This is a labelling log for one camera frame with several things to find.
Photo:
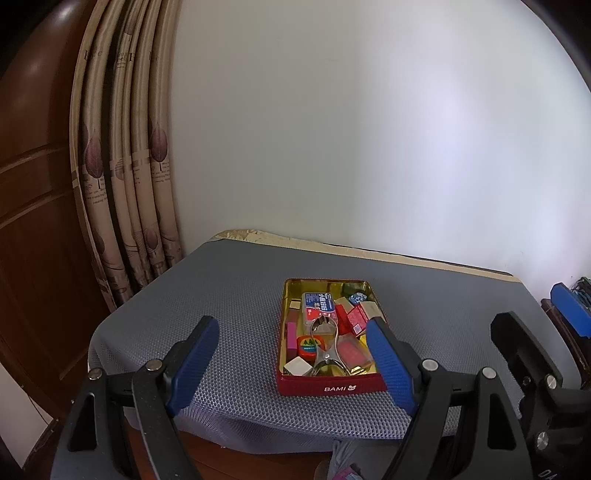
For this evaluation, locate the pink patterned item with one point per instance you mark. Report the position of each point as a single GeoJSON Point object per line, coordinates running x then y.
{"type": "Point", "coordinates": [351, 473]}

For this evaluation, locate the pink block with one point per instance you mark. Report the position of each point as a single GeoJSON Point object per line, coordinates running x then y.
{"type": "Point", "coordinates": [292, 334]}

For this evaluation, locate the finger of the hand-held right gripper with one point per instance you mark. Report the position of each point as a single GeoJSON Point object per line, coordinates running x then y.
{"type": "Point", "coordinates": [570, 309]}
{"type": "Point", "coordinates": [521, 350]}

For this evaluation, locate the table with tan taped edge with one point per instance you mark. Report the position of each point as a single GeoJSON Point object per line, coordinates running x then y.
{"type": "Point", "coordinates": [258, 237]}

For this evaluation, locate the dark wooden wardrobe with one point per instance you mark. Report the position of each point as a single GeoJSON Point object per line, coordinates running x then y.
{"type": "Point", "coordinates": [37, 230]}

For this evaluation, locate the clear case red cards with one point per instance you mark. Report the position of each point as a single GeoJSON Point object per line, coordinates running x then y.
{"type": "Point", "coordinates": [353, 354]}

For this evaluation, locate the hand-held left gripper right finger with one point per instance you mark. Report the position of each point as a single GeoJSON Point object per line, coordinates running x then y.
{"type": "Point", "coordinates": [390, 364]}

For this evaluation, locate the grey cloth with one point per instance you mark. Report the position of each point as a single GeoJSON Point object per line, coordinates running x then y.
{"type": "Point", "coordinates": [344, 454]}

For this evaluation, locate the blue white tissue packet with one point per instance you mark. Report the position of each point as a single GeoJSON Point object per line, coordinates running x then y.
{"type": "Point", "coordinates": [318, 304]}

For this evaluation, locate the black white chevron box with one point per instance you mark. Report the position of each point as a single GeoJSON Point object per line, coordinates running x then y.
{"type": "Point", "coordinates": [298, 367]}

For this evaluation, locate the beige leaf print curtain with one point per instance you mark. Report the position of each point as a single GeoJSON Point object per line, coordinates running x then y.
{"type": "Point", "coordinates": [138, 184]}

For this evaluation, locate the silver metal clipper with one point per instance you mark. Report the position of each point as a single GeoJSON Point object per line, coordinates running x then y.
{"type": "Point", "coordinates": [325, 355]}

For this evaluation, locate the yellow block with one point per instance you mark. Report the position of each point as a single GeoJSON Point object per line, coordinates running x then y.
{"type": "Point", "coordinates": [362, 342]}

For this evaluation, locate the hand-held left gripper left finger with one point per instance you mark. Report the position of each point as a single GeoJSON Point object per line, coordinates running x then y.
{"type": "Point", "coordinates": [194, 364]}

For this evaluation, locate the red tin box gold interior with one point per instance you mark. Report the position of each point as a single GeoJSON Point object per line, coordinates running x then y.
{"type": "Point", "coordinates": [323, 388]}

